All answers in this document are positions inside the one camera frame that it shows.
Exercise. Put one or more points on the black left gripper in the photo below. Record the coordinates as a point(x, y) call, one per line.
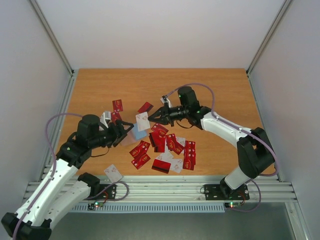
point(121, 129)

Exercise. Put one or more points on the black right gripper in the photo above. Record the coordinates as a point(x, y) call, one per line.
point(167, 115)

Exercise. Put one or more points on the pink leather card holder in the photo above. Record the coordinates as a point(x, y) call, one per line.
point(133, 136)

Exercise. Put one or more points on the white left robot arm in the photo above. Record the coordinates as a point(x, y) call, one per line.
point(37, 217)

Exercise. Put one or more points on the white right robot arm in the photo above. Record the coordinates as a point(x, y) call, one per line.
point(254, 150)

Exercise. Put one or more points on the red VIP card top pile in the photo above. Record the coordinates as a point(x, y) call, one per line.
point(159, 129)

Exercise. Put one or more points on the red card below far left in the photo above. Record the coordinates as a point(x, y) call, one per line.
point(115, 116)

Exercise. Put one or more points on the dark red card top centre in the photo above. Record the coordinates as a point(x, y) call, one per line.
point(146, 107)

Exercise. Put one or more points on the red VIP card left pile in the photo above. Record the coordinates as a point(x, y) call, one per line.
point(141, 148)

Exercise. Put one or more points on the dark red magstripe card centre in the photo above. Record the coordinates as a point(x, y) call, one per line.
point(157, 142)

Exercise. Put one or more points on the red VIP card centre right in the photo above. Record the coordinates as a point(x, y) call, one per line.
point(173, 144)

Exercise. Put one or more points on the red VIP card under pile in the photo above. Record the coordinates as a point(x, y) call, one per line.
point(140, 160)

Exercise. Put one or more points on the white card centre pile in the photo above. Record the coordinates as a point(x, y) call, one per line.
point(165, 156)

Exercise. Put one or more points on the red card stack right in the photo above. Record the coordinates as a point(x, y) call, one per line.
point(189, 155)

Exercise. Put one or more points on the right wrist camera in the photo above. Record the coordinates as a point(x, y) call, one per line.
point(164, 99)

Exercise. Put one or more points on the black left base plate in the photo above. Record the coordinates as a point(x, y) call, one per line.
point(110, 191)

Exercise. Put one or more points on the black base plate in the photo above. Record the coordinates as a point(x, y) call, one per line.
point(110, 191)
point(213, 192)

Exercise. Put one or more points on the grey slotted cable duct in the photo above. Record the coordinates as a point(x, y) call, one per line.
point(146, 208)

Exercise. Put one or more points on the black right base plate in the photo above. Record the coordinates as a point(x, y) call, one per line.
point(213, 192)

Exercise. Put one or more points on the aluminium front rail frame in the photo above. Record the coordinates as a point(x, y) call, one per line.
point(188, 188)

